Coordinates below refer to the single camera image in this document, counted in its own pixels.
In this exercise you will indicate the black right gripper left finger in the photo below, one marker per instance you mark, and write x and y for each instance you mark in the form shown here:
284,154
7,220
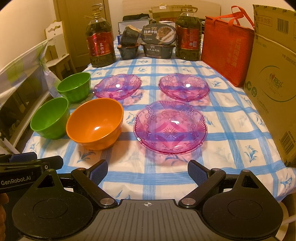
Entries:
86,182

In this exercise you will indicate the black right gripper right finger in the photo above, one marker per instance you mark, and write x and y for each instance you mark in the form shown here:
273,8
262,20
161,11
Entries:
207,181

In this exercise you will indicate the orange plastic bowl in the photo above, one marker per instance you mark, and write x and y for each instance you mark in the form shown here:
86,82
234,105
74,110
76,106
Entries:
96,124

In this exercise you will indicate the green plastic bowl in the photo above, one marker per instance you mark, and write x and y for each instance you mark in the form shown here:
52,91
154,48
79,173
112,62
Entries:
49,121
75,87

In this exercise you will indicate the large pink plastic plate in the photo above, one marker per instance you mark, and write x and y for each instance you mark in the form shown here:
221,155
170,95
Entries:
170,127

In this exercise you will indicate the person's left hand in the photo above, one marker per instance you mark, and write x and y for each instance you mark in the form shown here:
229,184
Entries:
3,200

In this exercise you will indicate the cloth covered side shelf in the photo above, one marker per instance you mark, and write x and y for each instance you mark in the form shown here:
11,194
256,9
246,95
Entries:
26,83

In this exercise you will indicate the large cardboard box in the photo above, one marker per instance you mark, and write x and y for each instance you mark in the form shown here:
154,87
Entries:
270,80

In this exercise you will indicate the white wooden chair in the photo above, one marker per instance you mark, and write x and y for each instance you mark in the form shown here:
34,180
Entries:
57,56

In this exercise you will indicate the lower small black cup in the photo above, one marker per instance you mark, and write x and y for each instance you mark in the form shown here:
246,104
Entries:
129,52

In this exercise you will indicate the red insulated tote bag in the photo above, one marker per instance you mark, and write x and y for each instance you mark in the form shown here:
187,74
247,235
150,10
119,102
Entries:
227,44

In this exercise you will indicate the lower instant meal box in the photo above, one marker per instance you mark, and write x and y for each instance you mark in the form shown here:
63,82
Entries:
158,51

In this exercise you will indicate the left cooking oil bottle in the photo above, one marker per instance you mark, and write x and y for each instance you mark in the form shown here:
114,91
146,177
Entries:
99,39

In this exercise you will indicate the cooking oil bottle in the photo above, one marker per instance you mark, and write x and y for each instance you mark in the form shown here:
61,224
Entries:
99,39
188,29

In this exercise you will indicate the tilted small black cup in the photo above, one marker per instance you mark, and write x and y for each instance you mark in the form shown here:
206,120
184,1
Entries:
129,37

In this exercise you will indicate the right cooking oil bottle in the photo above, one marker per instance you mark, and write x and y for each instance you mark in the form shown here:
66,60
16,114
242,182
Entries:
188,29

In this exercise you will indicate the tilted instant rice bowl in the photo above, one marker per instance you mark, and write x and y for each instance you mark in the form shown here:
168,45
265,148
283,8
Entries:
158,34

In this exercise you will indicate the white box behind cups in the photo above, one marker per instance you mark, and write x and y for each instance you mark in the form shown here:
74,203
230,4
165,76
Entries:
136,24

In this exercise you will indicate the wooden door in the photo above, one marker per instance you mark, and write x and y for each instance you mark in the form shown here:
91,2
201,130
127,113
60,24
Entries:
75,15

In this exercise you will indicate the black bag in background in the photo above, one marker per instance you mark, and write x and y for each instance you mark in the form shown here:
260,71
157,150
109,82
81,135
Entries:
141,16

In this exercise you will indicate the wooden headboard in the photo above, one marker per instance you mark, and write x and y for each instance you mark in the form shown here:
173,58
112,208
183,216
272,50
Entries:
205,8

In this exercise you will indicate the background brown cardboard box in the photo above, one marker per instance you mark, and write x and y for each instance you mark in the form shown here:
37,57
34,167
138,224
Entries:
165,12

